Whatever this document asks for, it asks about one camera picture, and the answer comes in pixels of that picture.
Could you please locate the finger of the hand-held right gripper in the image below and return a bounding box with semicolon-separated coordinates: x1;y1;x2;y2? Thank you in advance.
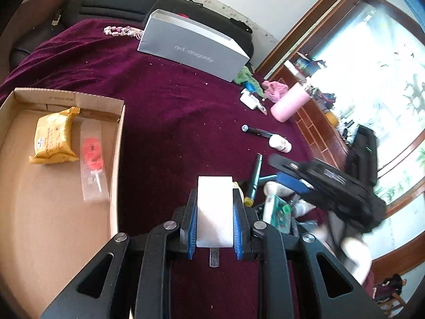
277;173;314;195
268;154;313;178

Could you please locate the maroon velvet blanket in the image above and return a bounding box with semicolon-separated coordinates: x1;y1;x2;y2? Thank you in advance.
0;18;336;319

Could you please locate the blue box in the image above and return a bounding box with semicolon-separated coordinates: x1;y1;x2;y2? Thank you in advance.
294;56;328;77

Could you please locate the green tissue pack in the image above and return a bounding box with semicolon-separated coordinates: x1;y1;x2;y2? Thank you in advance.
262;194;293;233

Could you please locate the black marker yellow cap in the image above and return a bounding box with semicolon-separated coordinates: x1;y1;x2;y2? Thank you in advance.
244;153;264;207

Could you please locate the red lollipop in clear wrapper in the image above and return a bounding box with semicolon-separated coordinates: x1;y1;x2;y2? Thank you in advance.
80;120;111;203

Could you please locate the cardboard tray box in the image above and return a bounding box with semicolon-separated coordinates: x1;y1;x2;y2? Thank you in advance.
0;87;126;319

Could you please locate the black marker grey cap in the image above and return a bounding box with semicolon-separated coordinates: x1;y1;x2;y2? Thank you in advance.
241;124;274;138

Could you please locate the yellow snack packet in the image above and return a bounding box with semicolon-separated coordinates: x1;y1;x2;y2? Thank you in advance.
28;106;81;166

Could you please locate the pink bead string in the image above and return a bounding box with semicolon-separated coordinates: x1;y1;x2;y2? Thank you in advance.
104;25;144;39

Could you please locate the person's right forearm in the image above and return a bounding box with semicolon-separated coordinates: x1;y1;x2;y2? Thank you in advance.
327;213;374;284

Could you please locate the pink tumbler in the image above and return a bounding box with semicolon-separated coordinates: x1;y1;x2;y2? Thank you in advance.
270;80;316;123

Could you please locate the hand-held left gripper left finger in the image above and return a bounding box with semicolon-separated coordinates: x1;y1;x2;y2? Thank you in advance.
40;189;200;319

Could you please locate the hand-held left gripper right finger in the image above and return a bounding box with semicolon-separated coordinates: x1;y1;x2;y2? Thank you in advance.
232;189;389;319

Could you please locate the small white spray bottle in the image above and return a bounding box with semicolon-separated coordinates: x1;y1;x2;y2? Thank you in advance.
240;88;261;110

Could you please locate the brown sofa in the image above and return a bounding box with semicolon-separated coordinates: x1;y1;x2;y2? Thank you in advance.
0;0;75;80

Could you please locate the grey shoe box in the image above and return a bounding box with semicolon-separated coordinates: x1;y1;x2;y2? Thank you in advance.
137;8;250;83

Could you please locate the white rectangular box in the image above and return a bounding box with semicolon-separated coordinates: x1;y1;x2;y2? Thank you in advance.
196;175;235;248

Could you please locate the pink cloth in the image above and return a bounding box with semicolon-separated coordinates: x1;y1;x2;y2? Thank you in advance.
262;80;289;103

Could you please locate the green cloth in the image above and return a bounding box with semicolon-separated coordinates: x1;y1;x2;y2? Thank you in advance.
233;66;266;98

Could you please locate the black sofa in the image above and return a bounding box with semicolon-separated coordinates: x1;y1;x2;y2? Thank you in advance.
10;0;254;70

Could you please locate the white pill bottle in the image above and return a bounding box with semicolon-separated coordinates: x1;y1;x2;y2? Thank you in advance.
268;134;293;153

